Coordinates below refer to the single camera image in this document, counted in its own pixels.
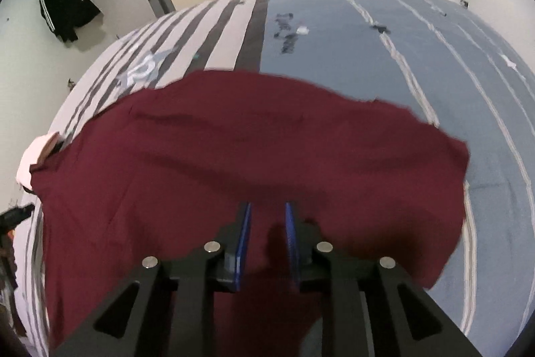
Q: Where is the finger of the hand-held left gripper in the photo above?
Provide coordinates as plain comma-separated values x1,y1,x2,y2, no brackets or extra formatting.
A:
0,204,35,230

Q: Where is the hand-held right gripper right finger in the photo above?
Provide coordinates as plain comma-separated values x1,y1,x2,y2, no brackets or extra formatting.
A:
285,202,486,357

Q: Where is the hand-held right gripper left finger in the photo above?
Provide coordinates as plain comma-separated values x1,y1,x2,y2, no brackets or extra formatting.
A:
50,202,252,357

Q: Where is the maroon shirt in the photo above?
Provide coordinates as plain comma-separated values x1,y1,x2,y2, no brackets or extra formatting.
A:
29,70,471,357

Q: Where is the pink folded garment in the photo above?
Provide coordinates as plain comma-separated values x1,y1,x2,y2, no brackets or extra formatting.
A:
16,131,63,192

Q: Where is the striped bed cover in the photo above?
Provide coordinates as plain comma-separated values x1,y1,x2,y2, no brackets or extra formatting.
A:
17,0,535,357

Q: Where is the black jacket with white stripes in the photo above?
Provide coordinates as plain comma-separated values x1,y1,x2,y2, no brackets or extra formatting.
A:
37,0,101,44

